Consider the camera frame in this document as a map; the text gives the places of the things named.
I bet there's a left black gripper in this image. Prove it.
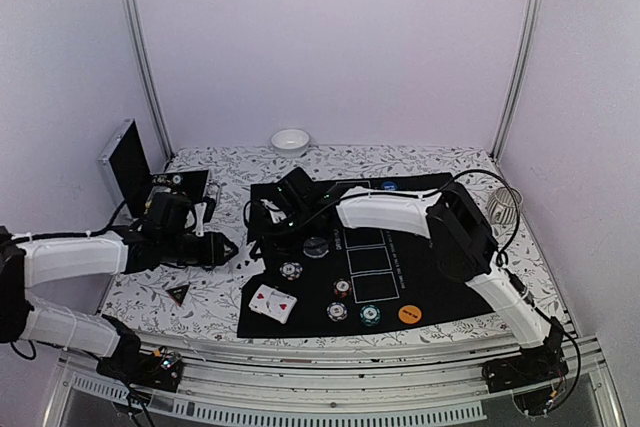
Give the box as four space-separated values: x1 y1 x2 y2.
161 231 240 267

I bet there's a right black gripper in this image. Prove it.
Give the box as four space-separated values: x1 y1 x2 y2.
251 204 316 257

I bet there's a clear dealer button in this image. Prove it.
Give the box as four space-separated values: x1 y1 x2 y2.
303 236 330 259

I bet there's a white chip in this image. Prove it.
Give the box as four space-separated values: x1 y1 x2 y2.
326 302 348 322
280 262 303 281

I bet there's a red chip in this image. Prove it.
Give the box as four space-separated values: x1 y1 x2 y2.
333 279 352 298

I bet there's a green chip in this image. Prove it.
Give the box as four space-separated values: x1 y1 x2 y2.
360 305 381 326

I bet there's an orange big blind button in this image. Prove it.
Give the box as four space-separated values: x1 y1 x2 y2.
397 305 422 325

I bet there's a blue small blind button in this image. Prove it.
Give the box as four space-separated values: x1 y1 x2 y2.
381 182 398 191

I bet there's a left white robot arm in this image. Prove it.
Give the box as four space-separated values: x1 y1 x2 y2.
1 192 239 381

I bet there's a black triangular marker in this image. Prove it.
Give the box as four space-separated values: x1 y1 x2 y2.
165 284 190 306

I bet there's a white ceramic bowl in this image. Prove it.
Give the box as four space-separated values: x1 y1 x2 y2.
271 129 311 158

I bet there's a silver poker chip case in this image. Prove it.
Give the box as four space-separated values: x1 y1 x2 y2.
97 118 221 223

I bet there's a black poker mat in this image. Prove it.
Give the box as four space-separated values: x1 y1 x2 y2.
235 173 513 338

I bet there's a white ribbed cup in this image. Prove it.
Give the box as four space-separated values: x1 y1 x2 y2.
487 187 523 225

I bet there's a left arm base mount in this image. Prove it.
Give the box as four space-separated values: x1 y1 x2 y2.
96 346 184 393

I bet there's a left aluminium frame post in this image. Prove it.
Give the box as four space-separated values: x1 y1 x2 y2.
122 0 175 163

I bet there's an aluminium frame post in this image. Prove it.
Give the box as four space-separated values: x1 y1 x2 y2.
490 0 543 164
122 0 175 163

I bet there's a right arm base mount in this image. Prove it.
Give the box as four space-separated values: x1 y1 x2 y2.
481 343 583 393

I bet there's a right aluminium frame post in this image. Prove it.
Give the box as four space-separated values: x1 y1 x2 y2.
490 0 543 164

